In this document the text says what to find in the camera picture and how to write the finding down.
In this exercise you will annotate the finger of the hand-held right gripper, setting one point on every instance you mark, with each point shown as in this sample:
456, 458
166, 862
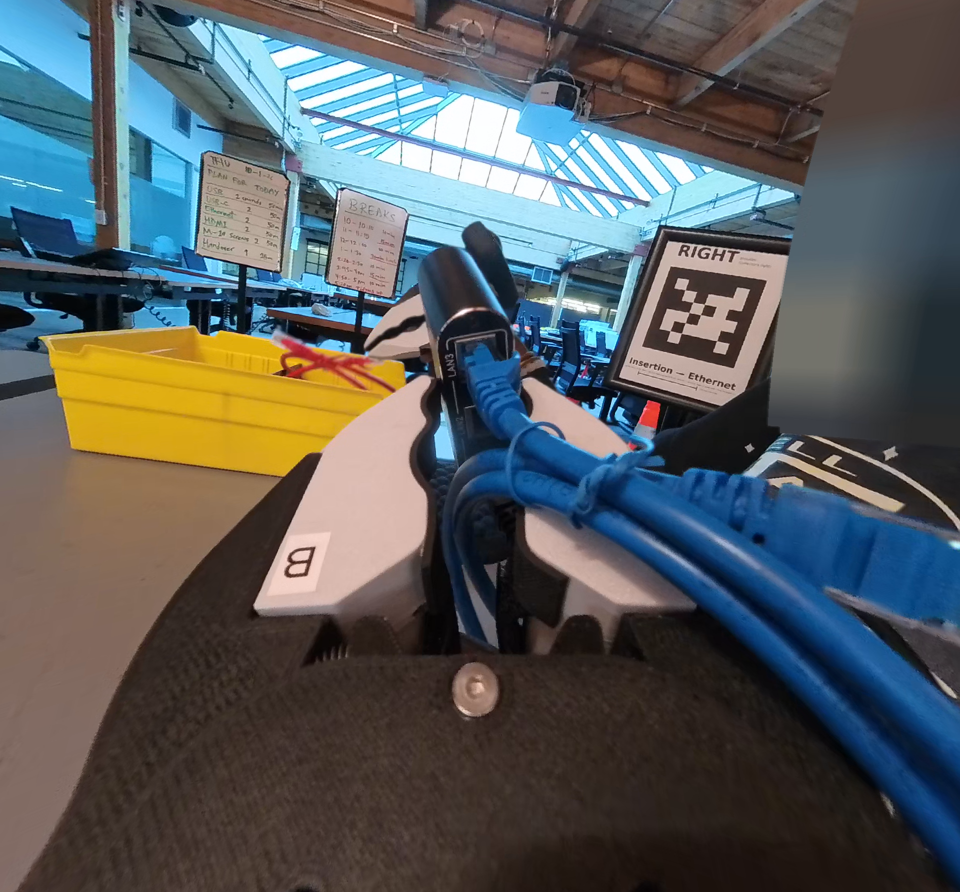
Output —
406, 309
397, 352

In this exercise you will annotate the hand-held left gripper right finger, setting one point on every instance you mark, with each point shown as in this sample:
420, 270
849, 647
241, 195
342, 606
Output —
600, 577

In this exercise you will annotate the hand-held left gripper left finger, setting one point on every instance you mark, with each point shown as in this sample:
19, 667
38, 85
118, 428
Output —
352, 502

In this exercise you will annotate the yellow plastic bin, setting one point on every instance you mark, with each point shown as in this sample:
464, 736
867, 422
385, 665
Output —
187, 412

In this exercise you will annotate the whiteboard with red underlines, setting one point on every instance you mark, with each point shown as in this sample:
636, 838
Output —
367, 247

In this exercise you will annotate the brown leather chair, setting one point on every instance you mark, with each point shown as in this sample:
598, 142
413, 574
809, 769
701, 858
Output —
538, 369

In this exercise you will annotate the group of black office chairs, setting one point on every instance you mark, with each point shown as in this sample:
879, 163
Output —
577, 360

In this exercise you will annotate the white ceiling projector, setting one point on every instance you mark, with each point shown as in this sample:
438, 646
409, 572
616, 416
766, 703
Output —
551, 112

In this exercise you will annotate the orange traffic cone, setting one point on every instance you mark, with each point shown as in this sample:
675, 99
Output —
649, 418

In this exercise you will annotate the whiteboard with green underlines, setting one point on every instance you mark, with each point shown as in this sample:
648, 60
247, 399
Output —
244, 214

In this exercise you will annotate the framed square marker sign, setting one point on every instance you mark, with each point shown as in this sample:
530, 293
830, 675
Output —
701, 315

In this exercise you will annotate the long wooden office desk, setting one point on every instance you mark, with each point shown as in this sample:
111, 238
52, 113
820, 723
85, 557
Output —
112, 270

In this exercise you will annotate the black swivel desk chair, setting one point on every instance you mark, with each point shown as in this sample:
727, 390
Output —
45, 232

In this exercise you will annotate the wooden support post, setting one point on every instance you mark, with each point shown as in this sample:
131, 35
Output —
111, 112

